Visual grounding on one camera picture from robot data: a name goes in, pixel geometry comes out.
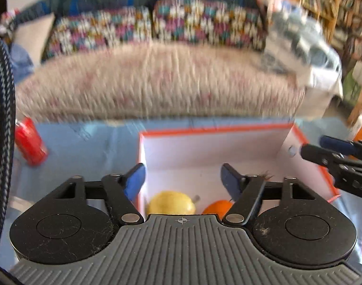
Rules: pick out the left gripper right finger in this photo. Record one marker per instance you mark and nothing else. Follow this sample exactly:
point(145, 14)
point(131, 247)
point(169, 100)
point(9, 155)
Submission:
point(245, 191)

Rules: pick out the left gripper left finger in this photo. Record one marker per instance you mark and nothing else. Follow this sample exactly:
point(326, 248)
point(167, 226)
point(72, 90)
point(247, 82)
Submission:
point(121, 191)

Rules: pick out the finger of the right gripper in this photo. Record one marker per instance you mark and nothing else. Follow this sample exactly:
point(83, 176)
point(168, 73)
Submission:
point(345, 147)
point(331, 160)

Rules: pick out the large orange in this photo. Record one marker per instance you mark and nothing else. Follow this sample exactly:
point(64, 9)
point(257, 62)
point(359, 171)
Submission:
point(219, 208)

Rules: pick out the big green-yellow pear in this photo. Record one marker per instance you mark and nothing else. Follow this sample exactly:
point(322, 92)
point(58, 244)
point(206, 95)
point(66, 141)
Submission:
point(172, 203)

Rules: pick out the light blue tablecloth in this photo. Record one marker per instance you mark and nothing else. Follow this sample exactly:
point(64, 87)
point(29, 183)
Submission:
point(91, 149)

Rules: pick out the red soda can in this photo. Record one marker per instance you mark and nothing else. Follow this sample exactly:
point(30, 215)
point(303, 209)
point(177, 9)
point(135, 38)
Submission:
point(29, 142)

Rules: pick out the blue patterned pillow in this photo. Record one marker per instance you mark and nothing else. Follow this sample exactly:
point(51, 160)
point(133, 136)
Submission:
point(296, 44)

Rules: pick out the wooden bookshelf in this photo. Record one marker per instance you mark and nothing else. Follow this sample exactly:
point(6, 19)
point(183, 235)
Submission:
point(341, 21)

